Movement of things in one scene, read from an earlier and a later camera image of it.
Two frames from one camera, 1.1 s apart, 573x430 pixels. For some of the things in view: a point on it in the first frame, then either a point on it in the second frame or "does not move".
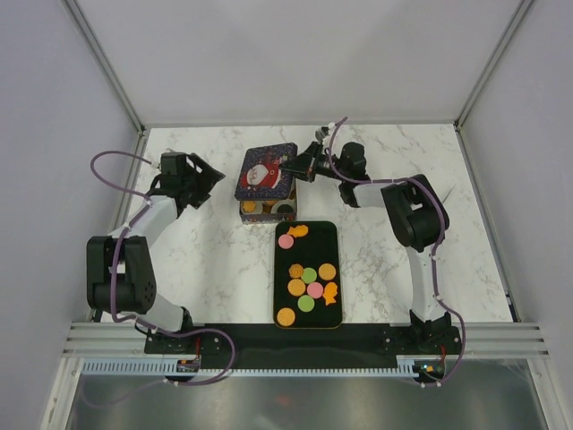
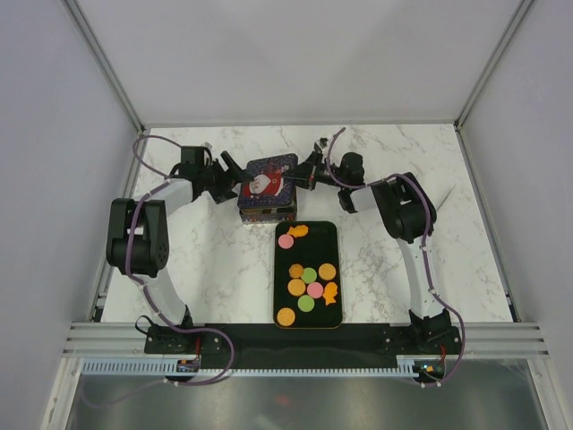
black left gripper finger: [209, 176] → [235, 168]
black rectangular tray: [307, 275] does not move
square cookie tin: [270, 210] does not move
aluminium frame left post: [86, 31] does not move
